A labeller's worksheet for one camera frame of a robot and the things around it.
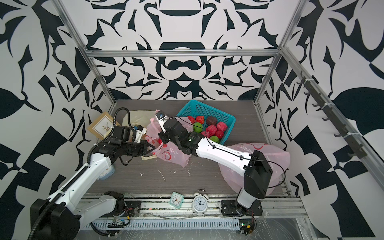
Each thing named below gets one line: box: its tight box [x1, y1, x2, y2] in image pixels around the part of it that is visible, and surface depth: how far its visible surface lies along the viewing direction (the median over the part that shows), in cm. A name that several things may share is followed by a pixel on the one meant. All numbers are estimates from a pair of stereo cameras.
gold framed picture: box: [87, 111, 121, 141], surface depth 92 cm
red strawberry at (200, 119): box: [196, 115, 205, 125], surface depth 106 cm
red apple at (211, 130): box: [205, 124, 218, 138], surface depth 101 cm
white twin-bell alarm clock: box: [192, 188, 209, 217], surface depth 74 cm
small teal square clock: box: [169, 191, 184, 209], surface depth 77 cm
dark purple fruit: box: [206, 116, 218, 126], surface depth 104 cm
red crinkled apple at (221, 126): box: [216, 121, 227, 132], surface depth 101 cm
